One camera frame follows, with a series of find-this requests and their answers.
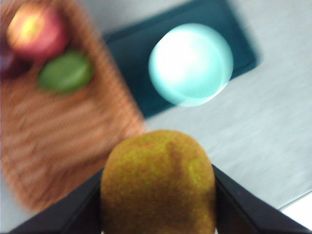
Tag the brown wicker basket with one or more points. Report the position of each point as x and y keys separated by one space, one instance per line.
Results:
x=68 y=141

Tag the teal ribbed bowl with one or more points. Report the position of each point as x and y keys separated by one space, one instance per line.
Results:
x=190 y=65

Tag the dark rectangular tray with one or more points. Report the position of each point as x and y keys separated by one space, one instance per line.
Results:
x=129 y=56

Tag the dark purple plum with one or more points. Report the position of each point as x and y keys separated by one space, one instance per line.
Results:
x=6 y=61

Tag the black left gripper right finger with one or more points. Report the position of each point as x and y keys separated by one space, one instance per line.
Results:
x=243 y=212

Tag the green lime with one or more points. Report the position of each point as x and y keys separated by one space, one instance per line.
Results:
x=65 y=72

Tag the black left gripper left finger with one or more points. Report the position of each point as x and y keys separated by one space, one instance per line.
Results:
x=73 y=214

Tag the red apple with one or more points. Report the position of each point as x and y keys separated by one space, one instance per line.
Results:
x=39 y=31

